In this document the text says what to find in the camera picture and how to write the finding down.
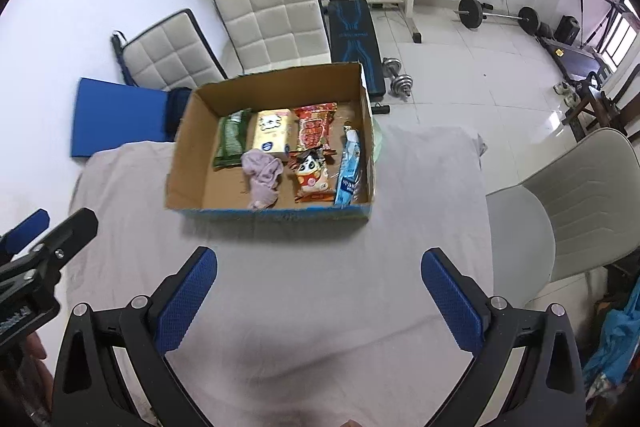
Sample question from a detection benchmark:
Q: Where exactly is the green snack packet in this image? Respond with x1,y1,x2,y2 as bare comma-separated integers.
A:
213,108,252,169

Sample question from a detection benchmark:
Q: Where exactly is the purple cloth rag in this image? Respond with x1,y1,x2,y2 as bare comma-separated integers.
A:
241,148,283,210

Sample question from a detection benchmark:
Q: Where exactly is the orange panda snack packet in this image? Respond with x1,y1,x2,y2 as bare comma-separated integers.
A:
288,147,335,202

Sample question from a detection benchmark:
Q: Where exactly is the blue stick packet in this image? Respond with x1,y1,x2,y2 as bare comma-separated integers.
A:
334,124,361,207

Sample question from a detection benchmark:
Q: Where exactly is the blue plastic bag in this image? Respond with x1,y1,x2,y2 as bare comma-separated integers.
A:
582,287,639,389

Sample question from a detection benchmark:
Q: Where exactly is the blue foam mat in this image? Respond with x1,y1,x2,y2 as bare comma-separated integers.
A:
70,78,169,158

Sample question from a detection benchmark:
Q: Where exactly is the grey table cloth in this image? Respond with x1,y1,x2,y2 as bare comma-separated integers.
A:
66,126,492,426

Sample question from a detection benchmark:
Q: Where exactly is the grey plastic chair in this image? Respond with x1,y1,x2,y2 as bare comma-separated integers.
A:
486,128,639,307

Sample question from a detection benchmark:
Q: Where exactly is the white quilted chair left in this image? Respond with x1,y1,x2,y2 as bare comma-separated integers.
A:
111,9,228,91

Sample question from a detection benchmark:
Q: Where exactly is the white quilted chair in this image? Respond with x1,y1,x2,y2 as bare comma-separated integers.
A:
111,9,228,91
214,0,331,74

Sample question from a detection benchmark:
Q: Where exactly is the cream tissue pack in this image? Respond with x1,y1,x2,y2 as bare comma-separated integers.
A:
252,108,294,160

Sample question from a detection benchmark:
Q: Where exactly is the red snack packet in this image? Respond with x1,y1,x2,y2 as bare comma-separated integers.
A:
294,102,337,155

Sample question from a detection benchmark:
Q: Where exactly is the white quilted chair right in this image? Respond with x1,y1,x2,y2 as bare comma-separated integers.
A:
214,0,331,74

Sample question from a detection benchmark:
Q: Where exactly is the black treadmill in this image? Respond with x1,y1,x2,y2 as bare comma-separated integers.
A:
537,37,613,84

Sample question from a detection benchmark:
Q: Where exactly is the small chrome dumbbell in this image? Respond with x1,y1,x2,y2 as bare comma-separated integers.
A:
382,57,413,100

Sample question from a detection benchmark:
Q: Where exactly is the black blue weight bench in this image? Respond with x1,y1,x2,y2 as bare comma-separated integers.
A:
326,0,390,115

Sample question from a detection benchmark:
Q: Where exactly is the floor barbell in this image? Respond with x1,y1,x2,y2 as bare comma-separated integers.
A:
454,0,540,35

